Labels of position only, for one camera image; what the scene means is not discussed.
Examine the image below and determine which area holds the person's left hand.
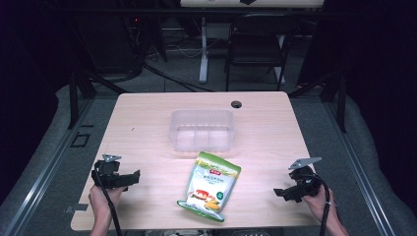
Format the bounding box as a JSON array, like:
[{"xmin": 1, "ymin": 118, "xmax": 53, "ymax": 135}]
[{"xmin": 88, "ymin": 184, "xmax": 128, "ymax": 214}]

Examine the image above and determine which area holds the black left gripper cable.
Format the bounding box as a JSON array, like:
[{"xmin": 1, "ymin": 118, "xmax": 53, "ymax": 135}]
[{"xmin": 93, "ymin": 170, "xmax": 124, "ymax": 236}]

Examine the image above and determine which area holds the green and white snack bag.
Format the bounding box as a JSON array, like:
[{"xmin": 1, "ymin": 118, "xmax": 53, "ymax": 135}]
[{"xmin": 176, "ymin": 150, "xmax": 243, "ymax": 223}]

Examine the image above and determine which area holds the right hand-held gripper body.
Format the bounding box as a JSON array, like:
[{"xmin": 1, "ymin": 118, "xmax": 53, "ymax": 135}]
[{"xmin": 287, "ymin": 156, "xmax": 324, "ymax": 200}]

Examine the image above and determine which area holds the black folding chair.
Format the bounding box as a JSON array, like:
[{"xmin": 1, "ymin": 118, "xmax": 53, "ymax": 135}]
[{"xmin": 224, "ymin": 13, "xmax": 299, "ymax": 92}]

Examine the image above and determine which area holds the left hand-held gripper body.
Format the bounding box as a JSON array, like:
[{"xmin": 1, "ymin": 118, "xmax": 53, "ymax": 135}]
[{"xmin": 90, "ymin": 153, "xmax": 132, "ymax": 192}]

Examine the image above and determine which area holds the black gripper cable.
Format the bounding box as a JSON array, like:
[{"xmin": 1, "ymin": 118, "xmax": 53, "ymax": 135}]
[
  {"xmin": 93, "ymin": 170, "xmax": 124, "ymax": 236},
  {"xmin": 304, "ymin": 174, "xmax": 331, "ymax": 236}
]

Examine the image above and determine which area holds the person's right hand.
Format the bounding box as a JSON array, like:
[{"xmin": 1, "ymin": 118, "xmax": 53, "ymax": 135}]
[{"xmin": 301, "ymin": 188, "xmax": 336, "ymax": 218}]

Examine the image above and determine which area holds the black metal stand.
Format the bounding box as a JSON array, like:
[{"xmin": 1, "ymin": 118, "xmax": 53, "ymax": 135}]
[
  {"xmin": 66, "ymin": 63, "xmax": 129, "ymax": 130},
  {"xmin": 288, "ymin": 70, "xmax": 348, "ymax": 134}
]

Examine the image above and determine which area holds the white desk leg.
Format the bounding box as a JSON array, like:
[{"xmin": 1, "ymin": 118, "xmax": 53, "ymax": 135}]
[{"xmin": 198, "ymin": 16, "xmax": 211, "ymax": 85}]

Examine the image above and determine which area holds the grey tape piece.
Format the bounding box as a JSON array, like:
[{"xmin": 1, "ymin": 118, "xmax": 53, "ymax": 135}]
[{"xmin": 64, "ymin": 203, "xmax": 89, "ymax": 214}]

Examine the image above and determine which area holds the black floor cable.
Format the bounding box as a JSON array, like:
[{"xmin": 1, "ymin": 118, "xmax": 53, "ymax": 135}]
[{"xmin": 142, "ymin": 63, "xmax": 214, "ymax": 93}]

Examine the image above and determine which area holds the clear plastic container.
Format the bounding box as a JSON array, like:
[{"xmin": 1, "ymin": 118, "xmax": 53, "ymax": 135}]
[{"xmin": 167, "ymin": 108, "xmax": 237, "ymax": 153}]

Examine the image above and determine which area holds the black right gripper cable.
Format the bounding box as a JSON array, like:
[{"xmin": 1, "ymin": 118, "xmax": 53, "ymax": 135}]
[{"xmin": 304, "ymin": 174, "xmax": 331, "ymax": 236}]

